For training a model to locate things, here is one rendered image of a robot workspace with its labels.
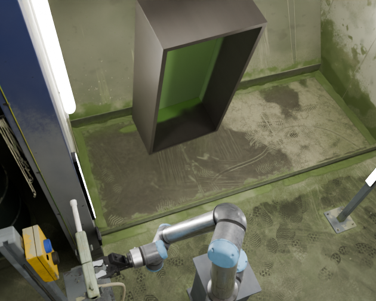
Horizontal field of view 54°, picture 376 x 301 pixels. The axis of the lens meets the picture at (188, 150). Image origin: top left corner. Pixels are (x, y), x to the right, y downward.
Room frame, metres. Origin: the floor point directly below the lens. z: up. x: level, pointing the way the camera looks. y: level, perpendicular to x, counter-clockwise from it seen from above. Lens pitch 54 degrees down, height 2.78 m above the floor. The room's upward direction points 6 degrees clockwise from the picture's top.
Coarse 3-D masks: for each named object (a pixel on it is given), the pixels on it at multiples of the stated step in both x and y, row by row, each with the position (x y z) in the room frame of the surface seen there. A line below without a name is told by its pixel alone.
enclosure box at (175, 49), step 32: (160, 0) 1.73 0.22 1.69; (192, 0) 1.77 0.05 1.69; (224, 0) 1.82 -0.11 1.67; (160, 32) 1.52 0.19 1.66; (192, 32) 1.56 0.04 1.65; (224, 32) 1.60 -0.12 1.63; (256, 32) 1.79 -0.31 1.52; (160, 64) 1.45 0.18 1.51; (192, 64) 2.07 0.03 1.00; (224, 64) 1.99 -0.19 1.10; (160, 96) 1.50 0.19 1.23; (192, 96) 2.19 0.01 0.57; (224, 96) 1.93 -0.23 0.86; (160, 128) 1.87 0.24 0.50; (192, 128) 1.92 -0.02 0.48
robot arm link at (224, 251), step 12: (216, 228) 0.62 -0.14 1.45; (228, 228) 0.61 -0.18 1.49; (240, 228) 0.62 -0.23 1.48; (216, 240) 0.56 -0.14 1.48; (228, 240) 0.56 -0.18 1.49; (240, 240) 0.58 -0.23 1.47; (216, 252) 0.52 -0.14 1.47; (228, 252) 0.52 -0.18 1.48; (240, 252) 0.55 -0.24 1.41; (216, 264) 0.50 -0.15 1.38; (228, 264) 0.50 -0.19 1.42; (216, 276) 0.52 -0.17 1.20; (228, 276) 0.51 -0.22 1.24; (216, 288) 0.51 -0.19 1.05; (228, 288) 0.51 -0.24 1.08; (216, 300) 0.49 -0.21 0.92; (228, 300) 0.50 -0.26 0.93
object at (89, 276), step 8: (72, 200) 0.84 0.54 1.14; (72, 208) 0.80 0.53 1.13; (80, 224) 0.72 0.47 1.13; (80, 232) 0.68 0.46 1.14; (80, 240) 0.64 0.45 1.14; (80, 248) 0.60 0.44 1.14; (88, 248) 0.61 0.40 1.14; (80, 256) 0.57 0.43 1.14; (88, 256) 0.57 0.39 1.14; (88, 264) 0.53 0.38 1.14; (88, 272) 0.50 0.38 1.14; (88, 280) 0.47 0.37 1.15; (96, 280) 0.47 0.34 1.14; (88, 288) 0.43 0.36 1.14; (96, 288) 0.43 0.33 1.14; (88, 296) 0.40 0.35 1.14; (96, 296) 0.41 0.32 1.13
